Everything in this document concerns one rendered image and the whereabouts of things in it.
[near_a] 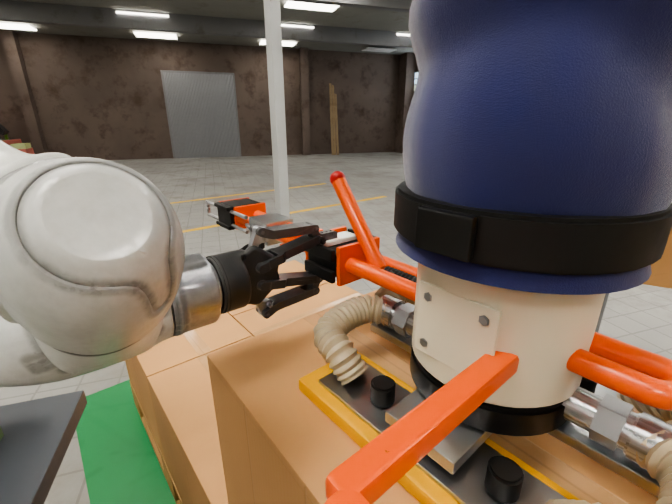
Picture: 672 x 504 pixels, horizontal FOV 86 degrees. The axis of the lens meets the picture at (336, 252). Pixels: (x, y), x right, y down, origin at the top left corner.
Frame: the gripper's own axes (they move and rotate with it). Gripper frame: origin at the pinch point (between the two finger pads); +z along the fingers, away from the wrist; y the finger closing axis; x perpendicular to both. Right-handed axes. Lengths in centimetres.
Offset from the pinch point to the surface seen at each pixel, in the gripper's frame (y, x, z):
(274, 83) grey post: -56, -316, 179
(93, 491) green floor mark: 117, -96, -42
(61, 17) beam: -251, -1162, 100
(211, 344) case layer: 62, -81, 5
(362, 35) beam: -267, -878, 830
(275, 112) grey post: -28, -316, 178
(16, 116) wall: -27, -1621, -33
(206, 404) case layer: 62, -51, -8
